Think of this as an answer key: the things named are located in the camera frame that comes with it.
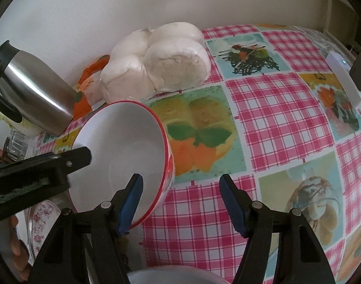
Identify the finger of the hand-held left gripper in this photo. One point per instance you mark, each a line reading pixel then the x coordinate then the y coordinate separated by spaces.
pixel 79 156

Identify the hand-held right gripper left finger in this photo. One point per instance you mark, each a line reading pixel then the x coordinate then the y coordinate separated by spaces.
pixel 133 201

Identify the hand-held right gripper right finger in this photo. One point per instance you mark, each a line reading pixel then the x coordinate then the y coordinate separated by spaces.
pixel 232 207

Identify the floral round plate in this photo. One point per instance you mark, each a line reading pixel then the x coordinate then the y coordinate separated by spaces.
pixel 41 222

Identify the red rimmed strawberry bowl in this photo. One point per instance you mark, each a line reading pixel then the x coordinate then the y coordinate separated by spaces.
pixel 121 142

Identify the pale blue bowl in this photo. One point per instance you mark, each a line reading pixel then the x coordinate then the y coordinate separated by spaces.
pixel 174 276

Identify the person's left hand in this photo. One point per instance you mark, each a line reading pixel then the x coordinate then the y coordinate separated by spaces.
pixel 16 248

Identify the clear drinking glass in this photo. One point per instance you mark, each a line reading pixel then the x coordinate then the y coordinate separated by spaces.
pixel 16 145

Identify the orange snack packet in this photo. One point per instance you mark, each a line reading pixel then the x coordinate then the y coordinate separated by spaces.
pixel 85 88

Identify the stainless steel thermos jug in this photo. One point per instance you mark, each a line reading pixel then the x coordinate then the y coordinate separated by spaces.
pixel 35 85

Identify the pink checkered tablecloth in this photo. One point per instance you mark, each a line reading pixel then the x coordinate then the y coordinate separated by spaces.
pixel 272 109

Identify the bag of steamed buns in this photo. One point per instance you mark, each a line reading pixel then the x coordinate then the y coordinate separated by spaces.
pixel 168 62

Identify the white plastic device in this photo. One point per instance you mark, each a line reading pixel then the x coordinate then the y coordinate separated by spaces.
pixel 344 77

